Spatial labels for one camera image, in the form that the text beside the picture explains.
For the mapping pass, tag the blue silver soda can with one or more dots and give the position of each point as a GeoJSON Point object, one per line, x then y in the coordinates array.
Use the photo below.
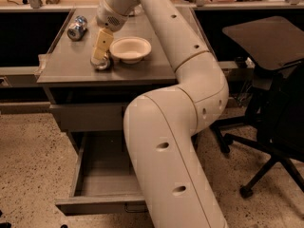
{"type": "Point", "coordinates": [77, 29]}

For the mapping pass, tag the black office chair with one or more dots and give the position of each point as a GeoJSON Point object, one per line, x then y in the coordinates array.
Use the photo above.
{"type": "Point", "coordinates": [273, 122]}

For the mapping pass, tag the closed grey upper drawer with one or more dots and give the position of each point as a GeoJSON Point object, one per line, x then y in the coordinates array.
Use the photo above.
{"type": "Point", "coordinates": [88, 117]}

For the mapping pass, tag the black drawer handle lower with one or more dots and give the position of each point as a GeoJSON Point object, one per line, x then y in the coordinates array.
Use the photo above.
{"type": "Point", "coordinates": [135, 208]}

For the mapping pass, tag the open grey middle drawer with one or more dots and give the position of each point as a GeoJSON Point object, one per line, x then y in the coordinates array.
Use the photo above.
{"type": "Point", "coordinates": [104, 179]}

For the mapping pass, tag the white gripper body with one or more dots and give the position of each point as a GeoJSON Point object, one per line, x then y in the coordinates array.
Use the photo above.
{"type": "Point", "coordinates": [108, 17]}

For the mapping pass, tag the white paper bowl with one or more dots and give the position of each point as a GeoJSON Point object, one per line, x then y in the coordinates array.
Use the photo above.
{"type": "Point", "coordinates": [130, 50]}

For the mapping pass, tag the orange soda can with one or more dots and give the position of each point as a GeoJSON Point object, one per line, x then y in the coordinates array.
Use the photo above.
{"type": "Point", "coordinates": [100, 61]}

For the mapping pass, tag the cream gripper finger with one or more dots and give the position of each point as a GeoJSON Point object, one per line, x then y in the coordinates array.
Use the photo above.
{"type": "Point", "coordinates": [102, 44]}

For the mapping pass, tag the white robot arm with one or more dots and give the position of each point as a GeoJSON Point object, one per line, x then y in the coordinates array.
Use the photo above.
{"type": "Point", "coordinates": [159, 124]}

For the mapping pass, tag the grey drawer cabinet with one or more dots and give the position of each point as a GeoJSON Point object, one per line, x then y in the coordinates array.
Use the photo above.
{"type": "Point", "coordinates": [69, 77]}

